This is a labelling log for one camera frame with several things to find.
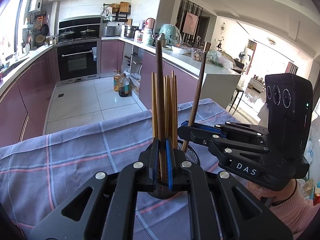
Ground black mesh utensil holder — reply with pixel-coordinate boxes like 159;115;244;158
146;140;201;199

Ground pink base cabinet beside oven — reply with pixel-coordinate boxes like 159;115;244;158
100;39;125;74

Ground pink wall painting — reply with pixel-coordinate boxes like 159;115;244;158
182;12;199;34

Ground covered white bowl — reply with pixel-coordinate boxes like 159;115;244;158
172;45;191;55

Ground dark brown wooden chopstick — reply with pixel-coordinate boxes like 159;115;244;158
182;42;211;152
155;40;167;182

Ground pink kitchen island cabinets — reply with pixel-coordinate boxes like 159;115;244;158
139;51;242;111

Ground black pot glass lid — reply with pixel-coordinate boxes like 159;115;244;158
80;28;97;39
59;29;76;41

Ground dark cooking oil bottle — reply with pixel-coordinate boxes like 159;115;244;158
118;73;131;98

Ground glass jar of nuts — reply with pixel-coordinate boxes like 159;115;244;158
191;48;207;62

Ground kitchen sink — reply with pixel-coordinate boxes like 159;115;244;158
0;55;29;76

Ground person's right forearm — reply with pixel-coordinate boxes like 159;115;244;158
269;180;320;236

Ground kitchen window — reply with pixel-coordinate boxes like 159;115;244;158
0;0;38;63

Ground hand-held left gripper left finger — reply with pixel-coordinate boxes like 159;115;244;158
29;137;160;240

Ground purple checked tablecloth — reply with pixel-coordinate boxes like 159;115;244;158
0;98;253;240

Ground wall rack with kitchen tools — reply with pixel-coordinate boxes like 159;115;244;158
26;11;49;48

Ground clear plastic bag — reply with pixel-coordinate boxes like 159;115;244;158
129;73;141;91

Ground black range hood panel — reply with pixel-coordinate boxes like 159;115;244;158
58;17;101;41

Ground black wrist band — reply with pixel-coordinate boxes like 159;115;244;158
269;179;298;207

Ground person's right hand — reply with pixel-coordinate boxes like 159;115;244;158
247;180;297;203

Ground bundle of bamboo chopsticks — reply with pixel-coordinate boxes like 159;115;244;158
151;70;178;146

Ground black stool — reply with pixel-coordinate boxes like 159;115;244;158
227;85;244;113

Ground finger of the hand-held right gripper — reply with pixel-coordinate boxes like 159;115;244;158
177;126;270;161
180;120;270;138

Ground yellow cooking oil bottle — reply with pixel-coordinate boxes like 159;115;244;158
113;70;124;92

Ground pink base cabinets under window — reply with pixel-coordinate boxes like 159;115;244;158
0;46;58;148

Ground bagged green vegetables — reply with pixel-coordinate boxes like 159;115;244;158
207;50;234;69

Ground black built-in oven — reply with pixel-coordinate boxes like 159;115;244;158
56;41;101;81

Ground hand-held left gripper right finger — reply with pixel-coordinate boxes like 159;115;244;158
165;137;293;240

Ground stainless steel stockpot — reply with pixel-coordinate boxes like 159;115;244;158
124;25;139;39

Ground dark red curtain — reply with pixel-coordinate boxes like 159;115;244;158
285;62;298;76

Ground mint green covered appliance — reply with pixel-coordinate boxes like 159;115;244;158
159;24;181;46

